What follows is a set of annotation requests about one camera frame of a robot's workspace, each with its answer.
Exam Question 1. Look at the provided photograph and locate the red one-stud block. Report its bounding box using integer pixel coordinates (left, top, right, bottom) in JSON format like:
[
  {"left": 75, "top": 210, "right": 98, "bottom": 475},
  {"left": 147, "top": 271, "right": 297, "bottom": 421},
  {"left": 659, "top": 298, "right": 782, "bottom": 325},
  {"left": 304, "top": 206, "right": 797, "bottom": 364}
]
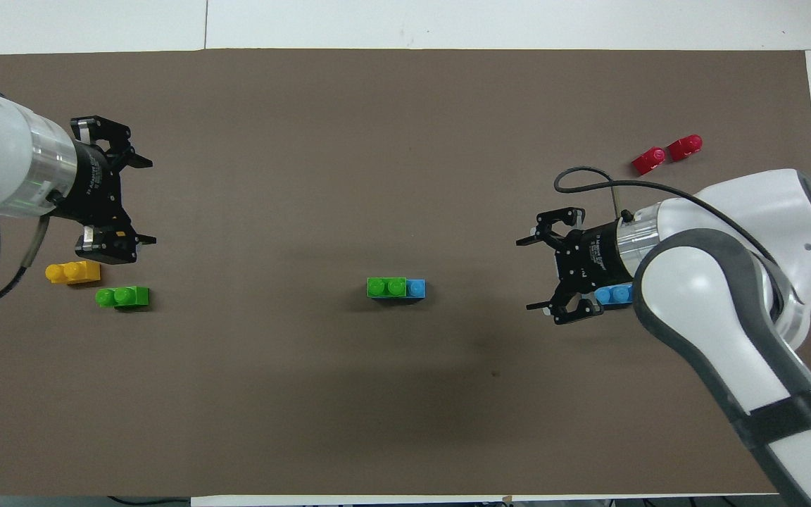
[
  {"left": 668, "top": 134, "right": 703, "bottom": 163},
  {"left": 632, "top": 146, "right": 667, "bottom": 177}
]

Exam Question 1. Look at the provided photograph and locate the left arm gripper cable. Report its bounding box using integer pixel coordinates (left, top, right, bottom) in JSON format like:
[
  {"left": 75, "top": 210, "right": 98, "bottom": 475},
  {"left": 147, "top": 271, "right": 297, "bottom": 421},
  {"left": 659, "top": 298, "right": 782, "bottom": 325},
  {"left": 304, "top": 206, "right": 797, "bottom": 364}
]
[{"left": 0, "top": 213, "right": 52, "bottom": 311}]

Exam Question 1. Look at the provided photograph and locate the green two-stud block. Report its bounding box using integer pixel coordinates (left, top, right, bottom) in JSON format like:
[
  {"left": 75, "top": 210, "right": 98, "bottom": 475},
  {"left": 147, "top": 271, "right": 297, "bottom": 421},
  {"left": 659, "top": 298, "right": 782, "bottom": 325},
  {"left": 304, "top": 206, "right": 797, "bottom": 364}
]
[
  {"left": 96, "top": 285, "right": 151, "bottom": 311},
  {"left": 367, "top": 277, "right": 408, "bottom": 299}
]

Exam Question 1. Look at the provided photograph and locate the black cable under table edge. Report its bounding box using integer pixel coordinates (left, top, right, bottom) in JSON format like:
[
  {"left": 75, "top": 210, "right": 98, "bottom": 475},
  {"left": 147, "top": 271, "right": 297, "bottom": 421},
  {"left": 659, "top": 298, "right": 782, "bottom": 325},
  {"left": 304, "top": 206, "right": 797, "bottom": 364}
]
[{"left": 106, "top": 496, "right": 191, "bottom": 507}]

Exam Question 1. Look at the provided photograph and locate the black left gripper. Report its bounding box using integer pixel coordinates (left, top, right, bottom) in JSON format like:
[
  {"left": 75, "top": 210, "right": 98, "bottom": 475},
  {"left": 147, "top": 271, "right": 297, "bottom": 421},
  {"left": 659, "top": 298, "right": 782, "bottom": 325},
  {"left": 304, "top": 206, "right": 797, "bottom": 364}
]
[{"left": 50, "top": 115, "right": 158, "bottom": 266}]

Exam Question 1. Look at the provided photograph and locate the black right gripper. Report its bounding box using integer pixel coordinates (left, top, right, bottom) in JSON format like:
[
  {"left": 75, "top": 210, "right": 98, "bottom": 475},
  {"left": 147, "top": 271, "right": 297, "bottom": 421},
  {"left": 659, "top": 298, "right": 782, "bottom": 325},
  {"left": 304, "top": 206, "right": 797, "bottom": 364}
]
[{"left": 515, "top": 206, "right": 635, "bottom": 326}]

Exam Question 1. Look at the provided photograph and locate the brown table mat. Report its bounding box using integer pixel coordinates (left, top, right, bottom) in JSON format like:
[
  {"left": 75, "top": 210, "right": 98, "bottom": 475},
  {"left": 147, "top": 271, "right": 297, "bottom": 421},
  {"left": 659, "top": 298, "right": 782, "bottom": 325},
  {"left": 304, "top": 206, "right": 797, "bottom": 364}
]
[{"left": 0, "top": 48, "right": 811, "bottom": 497}]

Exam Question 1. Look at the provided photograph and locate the blue three-stud block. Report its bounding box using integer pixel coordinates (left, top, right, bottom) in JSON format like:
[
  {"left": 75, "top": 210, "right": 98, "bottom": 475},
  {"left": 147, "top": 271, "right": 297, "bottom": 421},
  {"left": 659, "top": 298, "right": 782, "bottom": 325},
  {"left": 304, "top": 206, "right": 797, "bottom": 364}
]
[
  {"left": 369, "top": 279, "right": 426, "bottom": 301},
  {"left": 594, "top": 283, "right": 636, "bottom": 308}
]

